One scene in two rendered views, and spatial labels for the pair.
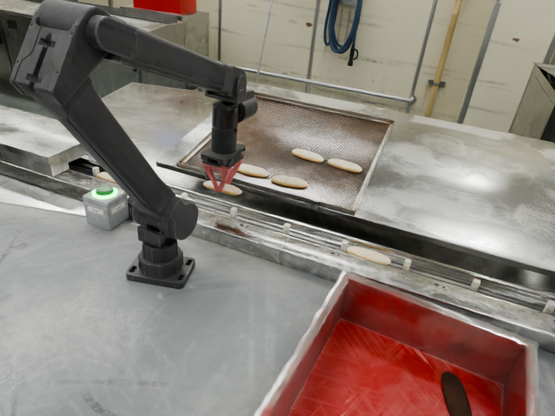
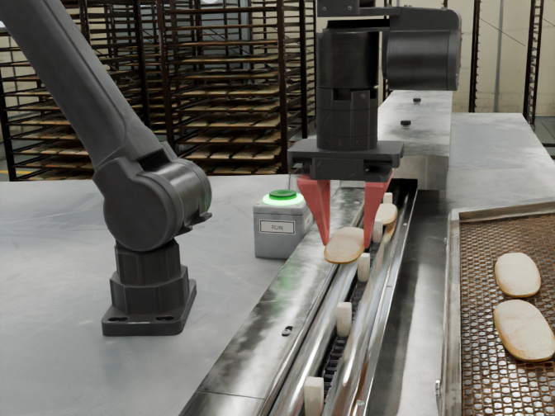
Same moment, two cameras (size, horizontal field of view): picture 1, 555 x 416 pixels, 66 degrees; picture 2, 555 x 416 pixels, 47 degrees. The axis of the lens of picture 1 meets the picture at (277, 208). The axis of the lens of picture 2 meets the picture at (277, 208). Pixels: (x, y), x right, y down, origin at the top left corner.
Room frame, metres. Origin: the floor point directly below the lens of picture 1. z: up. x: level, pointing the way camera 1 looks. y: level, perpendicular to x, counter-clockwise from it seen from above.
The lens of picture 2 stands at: (0.79, -0.46, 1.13)
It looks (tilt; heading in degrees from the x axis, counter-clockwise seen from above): 16 degrees down; 86
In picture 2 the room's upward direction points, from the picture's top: 2 degrees counter-clockwise
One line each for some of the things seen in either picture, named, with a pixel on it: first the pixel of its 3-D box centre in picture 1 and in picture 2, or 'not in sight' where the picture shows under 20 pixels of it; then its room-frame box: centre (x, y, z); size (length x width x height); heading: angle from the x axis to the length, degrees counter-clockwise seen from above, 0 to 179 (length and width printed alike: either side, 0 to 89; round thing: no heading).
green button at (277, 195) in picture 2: (104, 192); (282, 198); (0.85, 0.40, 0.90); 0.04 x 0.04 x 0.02
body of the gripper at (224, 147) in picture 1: (224, 141); (347, 125); (0.89, 0.13, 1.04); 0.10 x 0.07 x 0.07; 161
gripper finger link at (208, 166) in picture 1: (221, 171); (339, 199); (0.89, 0.14, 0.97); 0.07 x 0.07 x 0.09; 71
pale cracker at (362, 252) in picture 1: (368, 254); not in sight; (0.77, -0.21, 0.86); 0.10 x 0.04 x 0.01; 71
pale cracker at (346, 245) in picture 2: (222, 186); (346, 242); (0.89, 0.14, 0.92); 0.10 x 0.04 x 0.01; 71
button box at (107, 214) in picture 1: (108, 212); (286, 236); (0.85, 0.40, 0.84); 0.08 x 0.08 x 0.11; 71
